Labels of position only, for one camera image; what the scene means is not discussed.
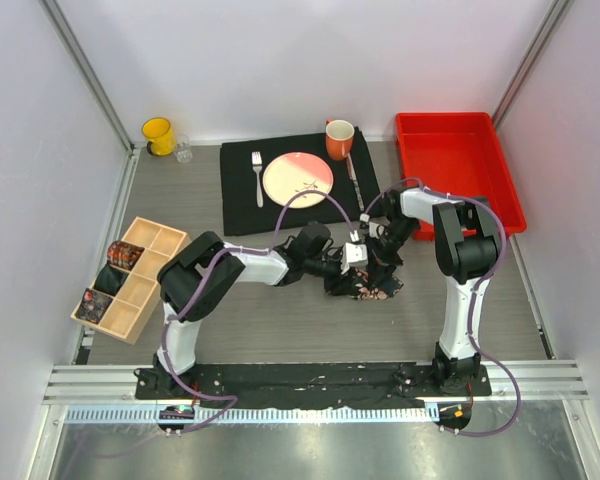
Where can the orange ceramic mug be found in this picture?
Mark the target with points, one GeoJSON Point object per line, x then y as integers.
{"type": "Point", "coordinates": [339, 138]}

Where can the black cloth placemat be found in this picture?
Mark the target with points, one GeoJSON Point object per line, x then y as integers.
{"type": "Point", "coordinates": [241, 216]}

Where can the silver table knife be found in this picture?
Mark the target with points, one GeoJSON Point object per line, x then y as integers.
{"type": "Point", "coordinates": [353, 178]}

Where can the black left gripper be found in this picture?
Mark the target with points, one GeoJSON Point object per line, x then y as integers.
{"type": "Point", "coordinates": [339, 284]}

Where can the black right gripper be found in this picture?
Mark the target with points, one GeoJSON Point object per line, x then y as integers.
{"type": "Point", "coordinates": [382, 257]}

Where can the floral rose necktie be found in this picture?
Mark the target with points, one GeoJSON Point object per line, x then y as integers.
{"type": "Point", "coordinates": [358, 284]}

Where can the wooden compartment box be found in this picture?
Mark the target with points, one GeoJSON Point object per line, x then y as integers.
{"type": "Point", "coordinates": [133, 305]}

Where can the yellow enamel mug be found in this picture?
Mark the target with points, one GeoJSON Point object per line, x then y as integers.
{"type": "Point", "coordinates": [159, 135]}

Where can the clear drinking glass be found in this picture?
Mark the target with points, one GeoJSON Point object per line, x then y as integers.
{"type": "Point", "coordinates": [182, 151]}

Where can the pink cream ceramic plate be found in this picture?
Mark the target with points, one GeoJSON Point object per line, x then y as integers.
{"type": "Point", "coordinates": [295, 172]}

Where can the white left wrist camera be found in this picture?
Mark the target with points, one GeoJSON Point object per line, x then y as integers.
{"type": "Point", "coordinates": [354, 253]}

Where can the rolled dark green tie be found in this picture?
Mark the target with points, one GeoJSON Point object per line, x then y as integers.
{"type": "Point", "coordinates": [110, 280]}

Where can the silver fork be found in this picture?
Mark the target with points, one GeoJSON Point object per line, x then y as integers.
{"type": "Point", "coordinates": [257, 169]}

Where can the rolled red patterned tie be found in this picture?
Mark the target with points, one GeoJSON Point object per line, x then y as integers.
{"type": "Point", "coordinates": [124, 255]}

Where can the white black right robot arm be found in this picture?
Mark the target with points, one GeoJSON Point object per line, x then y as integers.
{"type": "Point", "coordinates": [470, 243]}

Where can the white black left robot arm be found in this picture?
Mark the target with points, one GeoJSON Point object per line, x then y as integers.
{"type": "Point", "coordinates": [194, 282]}

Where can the red plastic bin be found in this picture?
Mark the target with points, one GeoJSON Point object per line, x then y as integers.
{"type": "Point", "coordinates": [460, 153]}

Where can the rolled dark multicolour tie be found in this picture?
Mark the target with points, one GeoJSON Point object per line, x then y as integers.
{"type": "Point", "coordinates": [93, 306]}

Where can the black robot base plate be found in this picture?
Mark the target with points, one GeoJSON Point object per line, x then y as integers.
{"type": "Point", "coordinates": [307, 386]}

